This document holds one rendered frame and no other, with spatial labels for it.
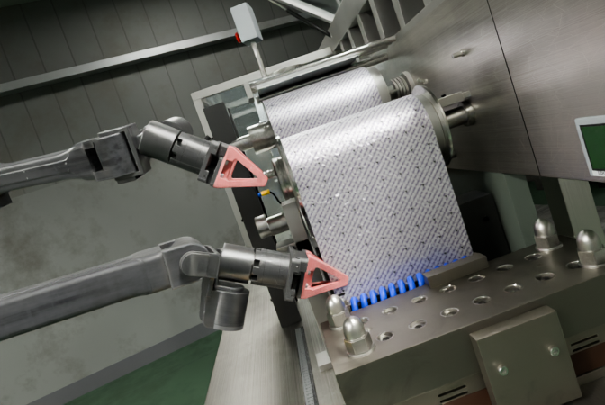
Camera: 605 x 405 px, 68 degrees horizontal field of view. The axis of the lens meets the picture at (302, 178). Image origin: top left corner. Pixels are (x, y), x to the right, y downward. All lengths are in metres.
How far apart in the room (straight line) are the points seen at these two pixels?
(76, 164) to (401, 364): 0.58
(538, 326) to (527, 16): 0.37
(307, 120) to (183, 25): 3.35
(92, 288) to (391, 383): 0.41
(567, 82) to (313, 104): 0.51
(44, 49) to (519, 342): 3.93
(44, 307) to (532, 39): 0.71
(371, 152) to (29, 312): 0.53
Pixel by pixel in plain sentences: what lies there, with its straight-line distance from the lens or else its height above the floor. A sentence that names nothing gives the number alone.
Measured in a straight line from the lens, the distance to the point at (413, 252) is 0.76.
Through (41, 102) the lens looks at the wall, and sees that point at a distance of 4.07.
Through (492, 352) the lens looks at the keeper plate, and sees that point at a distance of 0.59.
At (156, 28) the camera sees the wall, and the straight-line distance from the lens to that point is 4.20.
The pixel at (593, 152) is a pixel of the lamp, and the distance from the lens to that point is 0.61.
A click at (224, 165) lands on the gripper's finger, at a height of 1.30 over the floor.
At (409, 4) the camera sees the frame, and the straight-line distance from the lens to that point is 1.03.
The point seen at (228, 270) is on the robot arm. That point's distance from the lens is 0.70.
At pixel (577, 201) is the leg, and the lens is 1.03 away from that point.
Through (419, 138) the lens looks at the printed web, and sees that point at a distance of 0.74.
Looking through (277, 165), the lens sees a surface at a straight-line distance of 0.74.
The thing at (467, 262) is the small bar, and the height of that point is 1.05.
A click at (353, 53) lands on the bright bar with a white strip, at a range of 1.05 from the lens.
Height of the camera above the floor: 1.30
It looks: 5 degrees down
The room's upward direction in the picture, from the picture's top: 19 degrees counter-clockwise
